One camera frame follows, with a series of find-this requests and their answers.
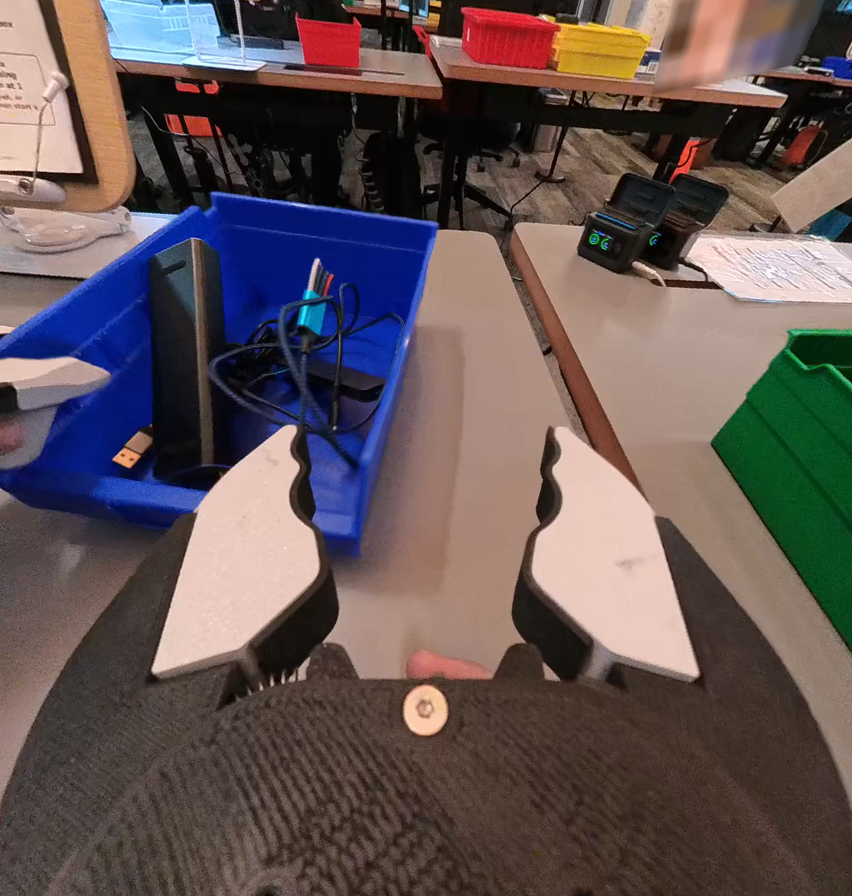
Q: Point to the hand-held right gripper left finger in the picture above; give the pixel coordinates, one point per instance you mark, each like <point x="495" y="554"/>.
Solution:
<point x="247" y="560"/>

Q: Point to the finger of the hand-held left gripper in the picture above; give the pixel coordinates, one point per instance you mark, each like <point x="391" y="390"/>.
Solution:
<point x="37" y="430"/>
<point x="47" y="378"/>

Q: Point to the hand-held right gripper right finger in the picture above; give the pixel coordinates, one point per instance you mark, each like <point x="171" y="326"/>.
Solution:
<point x="608" y="567"/>

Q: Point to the black power bank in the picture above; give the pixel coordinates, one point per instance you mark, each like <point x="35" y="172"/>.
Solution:
<point x="184" y="350"/>

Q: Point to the grey desk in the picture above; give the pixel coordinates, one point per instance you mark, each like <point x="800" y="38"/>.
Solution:
<point x="678" y="350"/>
<point x="461" y="392"/>

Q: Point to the person's right hand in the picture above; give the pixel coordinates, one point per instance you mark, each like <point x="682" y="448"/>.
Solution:
<point x="447" y="665"/>

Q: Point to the gold USB plug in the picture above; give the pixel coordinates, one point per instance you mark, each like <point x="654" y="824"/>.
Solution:
<point x="133" y="449"/>

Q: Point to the white and clear stand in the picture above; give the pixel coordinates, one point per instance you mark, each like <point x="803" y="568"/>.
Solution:
<point x="54" y="220"/>

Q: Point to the green plastic bin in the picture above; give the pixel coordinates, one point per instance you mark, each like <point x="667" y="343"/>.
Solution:
<point x="797" y="448"/>

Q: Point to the wooden board with paper sign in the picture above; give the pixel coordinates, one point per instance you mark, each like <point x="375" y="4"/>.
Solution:
<point x="107" y="105"/>

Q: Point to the orange box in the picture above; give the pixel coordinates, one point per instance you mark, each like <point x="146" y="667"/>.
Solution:
<point x="191" y="112"/>
<point x="697" y="154"/>
<point x="804" y="145"/>

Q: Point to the black charging case green lights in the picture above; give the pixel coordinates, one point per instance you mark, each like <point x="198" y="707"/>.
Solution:
<point x="618" y="231"/>
<point x="692" y="210"/>

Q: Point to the printed paper sheet in sleeve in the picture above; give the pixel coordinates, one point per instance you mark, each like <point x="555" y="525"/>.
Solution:
<point x="776" y="269"/>

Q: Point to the clear acrylic sign holder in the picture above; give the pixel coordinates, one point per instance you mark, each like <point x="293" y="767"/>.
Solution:
<point x="188" y="28"/>

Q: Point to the background grey table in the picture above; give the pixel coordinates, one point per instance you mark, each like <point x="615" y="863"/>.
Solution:
<point x="573" y="84"/>
<point x="279" y="77"/>

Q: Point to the small red plastic bin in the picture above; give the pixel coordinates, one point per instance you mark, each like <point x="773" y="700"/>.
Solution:
<point x="328" y="43"/>

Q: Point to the leaning grey panel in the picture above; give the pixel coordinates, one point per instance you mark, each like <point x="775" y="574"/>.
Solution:
<point x="825" y="182"/>

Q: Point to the black office chair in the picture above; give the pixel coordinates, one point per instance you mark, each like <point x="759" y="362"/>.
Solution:
<point x="492" y="136"/>

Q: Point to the yellow plastic bin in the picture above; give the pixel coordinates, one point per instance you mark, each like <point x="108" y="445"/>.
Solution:
<point x="597" y="52"/>

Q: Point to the large red plastic bin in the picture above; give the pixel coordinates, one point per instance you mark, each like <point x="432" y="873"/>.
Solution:
<point x="506" y="38"/>

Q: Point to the small blue plastic bin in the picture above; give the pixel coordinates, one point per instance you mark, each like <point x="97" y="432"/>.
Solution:
<point x="849" y="68"/>

